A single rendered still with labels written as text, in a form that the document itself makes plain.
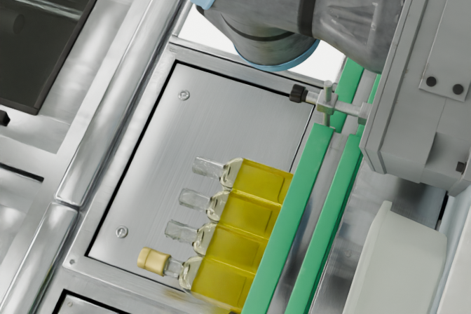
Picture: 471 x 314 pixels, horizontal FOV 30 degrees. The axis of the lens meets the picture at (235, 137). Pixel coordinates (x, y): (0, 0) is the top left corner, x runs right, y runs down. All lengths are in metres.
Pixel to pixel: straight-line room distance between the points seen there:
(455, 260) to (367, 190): 0.47
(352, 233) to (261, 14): 0.42
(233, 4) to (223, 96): 0.73
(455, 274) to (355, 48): 0.24
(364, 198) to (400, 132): 0.44
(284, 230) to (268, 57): 0.30
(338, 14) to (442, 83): 0.13
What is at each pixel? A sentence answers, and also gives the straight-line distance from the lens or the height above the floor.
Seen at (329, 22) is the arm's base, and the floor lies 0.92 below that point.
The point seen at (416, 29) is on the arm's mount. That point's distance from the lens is 0.82.
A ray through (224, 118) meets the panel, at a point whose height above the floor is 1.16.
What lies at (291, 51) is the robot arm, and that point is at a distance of 1.02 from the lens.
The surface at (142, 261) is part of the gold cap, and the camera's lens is 1.37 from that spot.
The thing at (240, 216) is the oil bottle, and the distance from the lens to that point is 1.36.
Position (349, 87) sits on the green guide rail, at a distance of 1.43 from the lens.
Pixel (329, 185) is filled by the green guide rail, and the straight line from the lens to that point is 1.26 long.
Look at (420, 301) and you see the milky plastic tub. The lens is 0.83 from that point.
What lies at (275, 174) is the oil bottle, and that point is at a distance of 1.38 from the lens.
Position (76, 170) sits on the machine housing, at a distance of 1.60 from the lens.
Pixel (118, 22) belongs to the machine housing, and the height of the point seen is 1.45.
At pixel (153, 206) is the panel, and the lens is 1.55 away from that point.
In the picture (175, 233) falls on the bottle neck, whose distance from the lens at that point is 1.38.
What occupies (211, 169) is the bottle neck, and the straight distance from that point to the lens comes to 1.41.
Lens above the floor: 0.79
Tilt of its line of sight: 12 degrees up
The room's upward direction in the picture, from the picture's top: 72 degrees counter-clockwise
